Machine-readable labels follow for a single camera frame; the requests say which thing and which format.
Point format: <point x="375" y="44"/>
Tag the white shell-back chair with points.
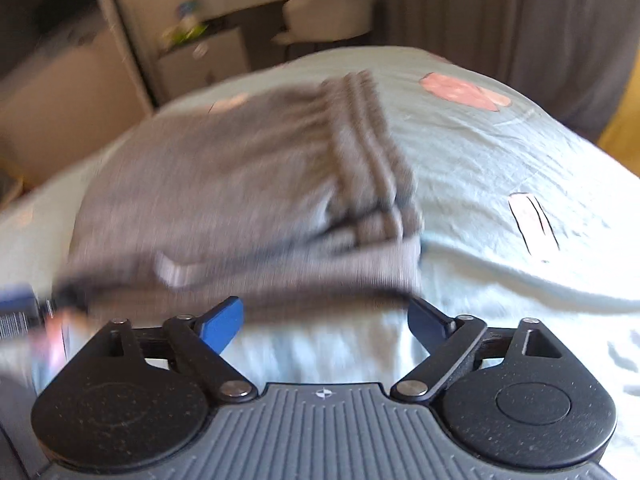
<point x="325" y="10"/>

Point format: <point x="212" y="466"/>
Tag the green item on cabinet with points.
<point x="186" y="32"/>

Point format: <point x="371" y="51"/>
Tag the grey curtain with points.
<point x="500" y="25"/>

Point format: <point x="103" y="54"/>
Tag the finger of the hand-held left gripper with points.
<point x="70" y="295"/>

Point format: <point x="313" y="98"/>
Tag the printed pale green bed sheet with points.
<point x="475" y="160"/>

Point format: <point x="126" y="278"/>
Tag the grey pants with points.
<point x="225" y="185"/>

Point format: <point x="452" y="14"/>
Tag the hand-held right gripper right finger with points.
<point x="425" y="324"/>

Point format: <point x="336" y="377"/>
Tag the white upright tower fan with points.
<point x="125" y="50"/>

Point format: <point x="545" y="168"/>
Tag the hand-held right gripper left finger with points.
<point x="221" y="324"/>

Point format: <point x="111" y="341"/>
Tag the grey drawer cabinet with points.
<point x="205" y="65"/>

